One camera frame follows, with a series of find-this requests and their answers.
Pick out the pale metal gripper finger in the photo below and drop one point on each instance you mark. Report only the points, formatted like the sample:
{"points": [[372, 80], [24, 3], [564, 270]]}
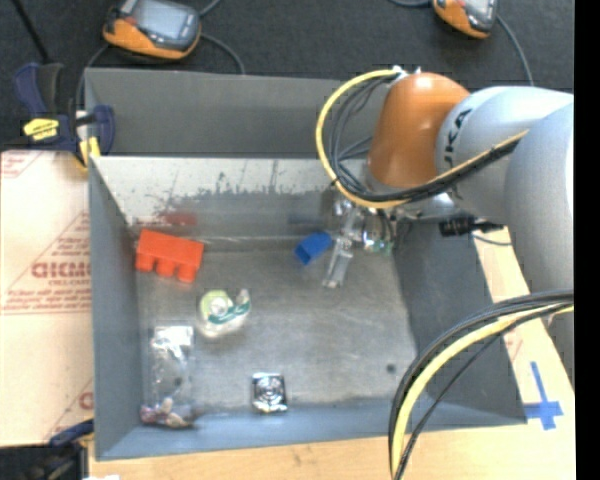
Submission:
{"points": [[337, 268]]}

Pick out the blue block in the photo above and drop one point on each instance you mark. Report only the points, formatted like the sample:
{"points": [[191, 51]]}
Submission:
{"points": [[312, 248]]}

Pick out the grey metal bin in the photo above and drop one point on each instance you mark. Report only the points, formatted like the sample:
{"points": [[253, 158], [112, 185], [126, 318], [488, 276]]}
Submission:
{"points": [[300, 348]]}

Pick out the clear cup with green print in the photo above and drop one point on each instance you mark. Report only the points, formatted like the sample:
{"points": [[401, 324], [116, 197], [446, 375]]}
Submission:
{"points": [[220, 310]]}

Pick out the clear square glass jar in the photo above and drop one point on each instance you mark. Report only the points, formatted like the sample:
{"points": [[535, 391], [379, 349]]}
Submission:
{"points": [[269, 392]]}

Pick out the orange-red toy building block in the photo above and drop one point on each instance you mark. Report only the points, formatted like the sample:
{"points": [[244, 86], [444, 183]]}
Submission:
{"points": [[167, 253]]}

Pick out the clear plastic packet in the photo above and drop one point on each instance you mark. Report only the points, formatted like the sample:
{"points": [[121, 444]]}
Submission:
{"points": [[169, 363]]}

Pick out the brown cardboard board, red print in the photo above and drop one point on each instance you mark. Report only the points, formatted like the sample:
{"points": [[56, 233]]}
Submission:
{"points": [[40, 248]]}

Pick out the black cylinder on white bracket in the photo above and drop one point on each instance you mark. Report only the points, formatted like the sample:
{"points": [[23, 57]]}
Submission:
{"points": [[457, 226]]}

